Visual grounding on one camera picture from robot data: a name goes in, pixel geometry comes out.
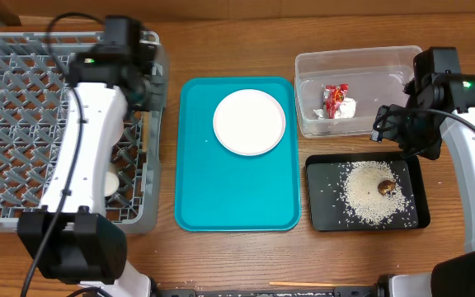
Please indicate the clear plastic bin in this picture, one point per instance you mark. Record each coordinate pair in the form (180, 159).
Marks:
(374, 76)

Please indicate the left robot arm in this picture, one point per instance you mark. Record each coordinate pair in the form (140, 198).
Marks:
(69, 237)

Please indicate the white round plate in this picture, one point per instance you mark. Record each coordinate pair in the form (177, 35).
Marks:
(249, 122)

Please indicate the black rectangular tray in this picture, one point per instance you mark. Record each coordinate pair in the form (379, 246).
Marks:
(317, 173)

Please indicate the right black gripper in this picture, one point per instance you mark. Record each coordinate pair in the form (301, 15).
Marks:
(387, 130)

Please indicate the white napkin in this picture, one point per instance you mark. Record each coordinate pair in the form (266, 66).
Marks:
(339, 110)

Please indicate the brown food piece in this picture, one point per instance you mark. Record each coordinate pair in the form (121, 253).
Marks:
(386, 187)

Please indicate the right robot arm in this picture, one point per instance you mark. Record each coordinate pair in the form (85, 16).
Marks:
(440, 111)

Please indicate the teal plastic tray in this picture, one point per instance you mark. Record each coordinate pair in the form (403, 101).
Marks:
(220, 191)

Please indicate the grey plastic dish rack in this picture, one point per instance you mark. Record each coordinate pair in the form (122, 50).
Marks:
(33, 109)

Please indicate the small white cup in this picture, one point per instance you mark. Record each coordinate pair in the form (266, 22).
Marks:
(111, 184)

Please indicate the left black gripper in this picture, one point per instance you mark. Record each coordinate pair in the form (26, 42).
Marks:
(151, 93)

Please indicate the white rice pile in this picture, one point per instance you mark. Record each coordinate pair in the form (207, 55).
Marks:
(354, 202)

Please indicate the wooden chopstick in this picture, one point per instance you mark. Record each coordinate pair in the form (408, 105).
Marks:
(145, 131)
(301, 284)

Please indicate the red snack wrapper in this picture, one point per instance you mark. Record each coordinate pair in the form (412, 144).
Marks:
(333, 95)

